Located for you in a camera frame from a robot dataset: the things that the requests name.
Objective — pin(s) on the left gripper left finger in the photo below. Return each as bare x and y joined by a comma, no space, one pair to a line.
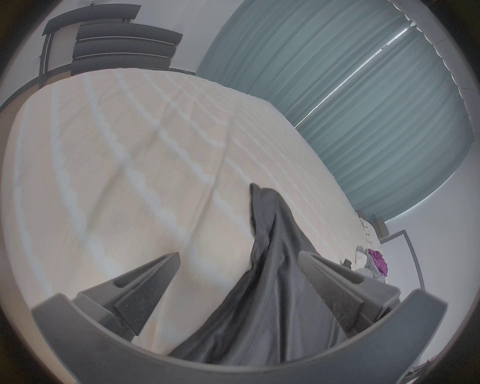
142,300

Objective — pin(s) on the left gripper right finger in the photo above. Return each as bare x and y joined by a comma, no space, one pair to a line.
330,296

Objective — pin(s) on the black T-shirt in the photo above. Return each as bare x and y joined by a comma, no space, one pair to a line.
273,292

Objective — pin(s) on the bed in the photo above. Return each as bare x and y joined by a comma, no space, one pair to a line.
112,168

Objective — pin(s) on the grey knit garment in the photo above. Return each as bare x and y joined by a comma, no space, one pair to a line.
371,270

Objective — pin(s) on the white garment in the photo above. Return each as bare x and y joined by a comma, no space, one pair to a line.
360,255

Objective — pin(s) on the purple satin garment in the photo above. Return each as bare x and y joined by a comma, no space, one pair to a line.
378,260

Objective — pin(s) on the white printed pillow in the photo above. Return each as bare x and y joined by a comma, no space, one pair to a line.
367,230

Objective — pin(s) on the grey bedside table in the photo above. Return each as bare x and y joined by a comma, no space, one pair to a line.
378,227

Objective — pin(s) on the blue-green curtain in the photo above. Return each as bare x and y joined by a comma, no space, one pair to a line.
281,56
393,142

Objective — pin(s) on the black chest of drawers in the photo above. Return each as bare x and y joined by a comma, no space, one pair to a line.
123,41

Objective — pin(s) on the black dressing table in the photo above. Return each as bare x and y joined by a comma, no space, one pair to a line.
93,13

